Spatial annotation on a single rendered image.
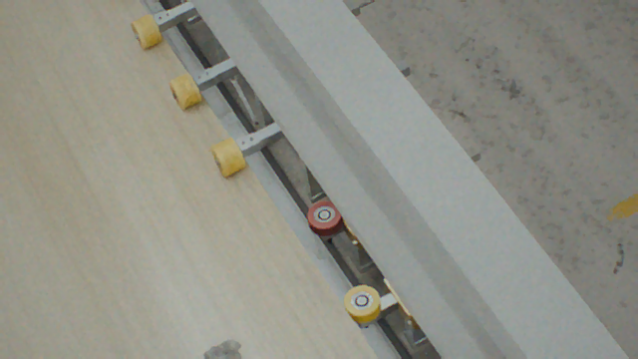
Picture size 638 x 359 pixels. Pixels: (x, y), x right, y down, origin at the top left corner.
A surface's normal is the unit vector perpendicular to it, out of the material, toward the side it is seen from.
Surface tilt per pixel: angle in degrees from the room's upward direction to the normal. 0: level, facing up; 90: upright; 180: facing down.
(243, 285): 0
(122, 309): 0
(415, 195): 0
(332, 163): 61
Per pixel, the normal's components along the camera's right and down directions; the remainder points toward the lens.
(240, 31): -0.82, 0.09
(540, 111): -0.12, -0.60
